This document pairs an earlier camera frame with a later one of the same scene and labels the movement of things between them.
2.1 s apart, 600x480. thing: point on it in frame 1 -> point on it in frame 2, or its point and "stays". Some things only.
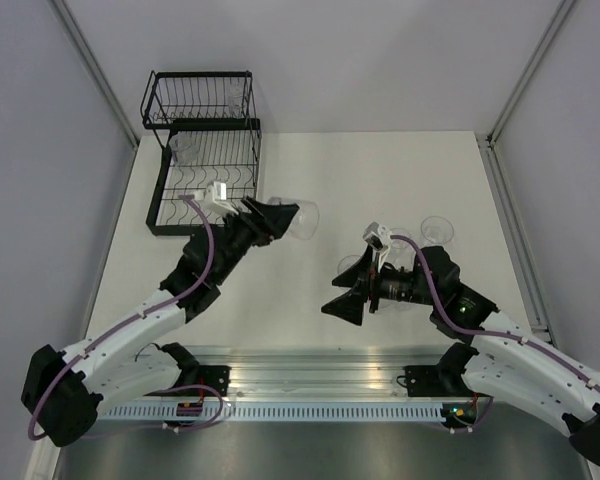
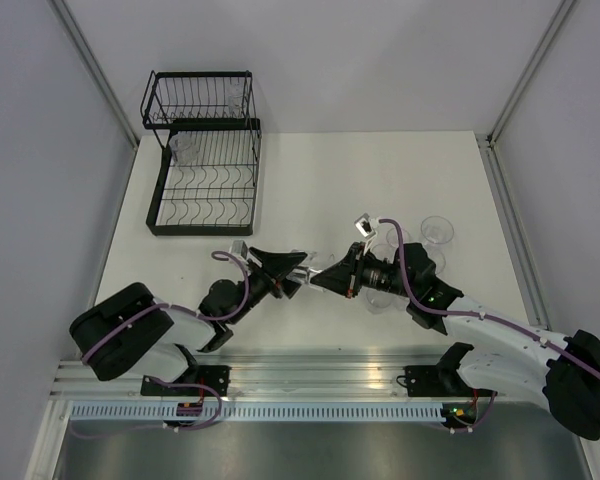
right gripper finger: (357, 277) -> (340, 277)
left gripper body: (250, 232) -> (262, 284)
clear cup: (401, 247) stays
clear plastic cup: (437, 229) stays
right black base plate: (437, 381) stays
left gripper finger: (274, 217) -> (278, 264)
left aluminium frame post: (96, 71) stays
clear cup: (235, 95) stays
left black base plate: (217, 377) stays
